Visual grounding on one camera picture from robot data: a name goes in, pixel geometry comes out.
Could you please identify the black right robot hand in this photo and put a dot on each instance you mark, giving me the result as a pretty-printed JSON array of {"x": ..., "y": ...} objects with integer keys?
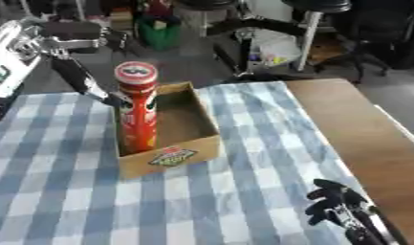
[{"x": 332, "y": 194}]

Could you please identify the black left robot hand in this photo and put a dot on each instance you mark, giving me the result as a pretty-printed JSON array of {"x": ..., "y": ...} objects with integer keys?
[{"x": 76, "y": 75}]

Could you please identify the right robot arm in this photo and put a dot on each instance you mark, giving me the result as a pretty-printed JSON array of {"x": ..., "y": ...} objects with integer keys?
[{"x": 377, "y": 233}]

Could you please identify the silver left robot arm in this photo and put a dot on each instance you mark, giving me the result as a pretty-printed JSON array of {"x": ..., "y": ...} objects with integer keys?
[{"x": 9, "y": 60}]

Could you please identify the tan cardboard box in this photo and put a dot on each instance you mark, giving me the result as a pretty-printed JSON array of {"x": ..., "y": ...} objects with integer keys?
[{"x": 182, "y": 137}]

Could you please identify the red cylindrical can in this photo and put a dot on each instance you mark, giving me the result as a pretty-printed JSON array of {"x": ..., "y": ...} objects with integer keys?
[{"x": 137, "y": 111}]

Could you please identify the green bag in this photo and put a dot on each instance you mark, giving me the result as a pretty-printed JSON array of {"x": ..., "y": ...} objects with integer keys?
[{"x": 158, "y": 35}]

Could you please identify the white pole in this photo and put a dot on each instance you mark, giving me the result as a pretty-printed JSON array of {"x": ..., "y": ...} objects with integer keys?
[{"x": 308, "y": 41}]

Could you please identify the white plastic bag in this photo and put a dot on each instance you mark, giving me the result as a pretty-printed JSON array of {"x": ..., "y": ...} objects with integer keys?
[{"x": 274, "y": 48}]

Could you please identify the black office chair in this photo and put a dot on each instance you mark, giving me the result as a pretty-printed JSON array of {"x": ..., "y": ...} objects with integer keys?
[{"x": 377, "y": 35}]

